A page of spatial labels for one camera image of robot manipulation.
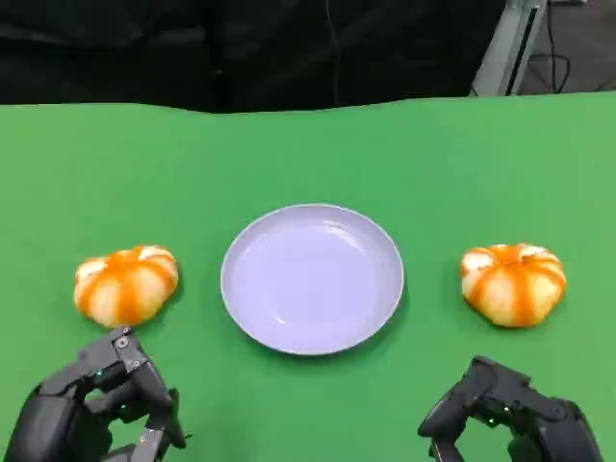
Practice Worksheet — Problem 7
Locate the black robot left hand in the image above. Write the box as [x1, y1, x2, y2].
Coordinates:
[0, 324, 193, 462]

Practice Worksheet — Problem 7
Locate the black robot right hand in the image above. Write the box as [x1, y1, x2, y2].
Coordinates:
[417, 354, 605, 462]

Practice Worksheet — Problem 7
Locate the orange and white bread roll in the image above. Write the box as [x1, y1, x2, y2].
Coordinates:
[460, 243, 568, 329]
[72, 244, 182, 329]

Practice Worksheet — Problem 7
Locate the lilac plate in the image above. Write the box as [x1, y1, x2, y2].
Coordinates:
[219, 203, 405, 357]

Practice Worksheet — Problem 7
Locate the green table cloth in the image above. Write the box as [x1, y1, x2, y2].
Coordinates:
[0, 89, 616, 462]

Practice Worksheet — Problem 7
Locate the black backdrop curtain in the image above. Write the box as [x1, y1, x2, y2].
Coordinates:
[0, 0, 506, 115]

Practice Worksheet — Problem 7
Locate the black floor cable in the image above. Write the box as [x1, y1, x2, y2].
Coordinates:
[528, 0, 575, 92]

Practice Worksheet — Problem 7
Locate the grey metal frame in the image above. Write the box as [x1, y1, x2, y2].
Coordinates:
[469, 0, 548, 97]

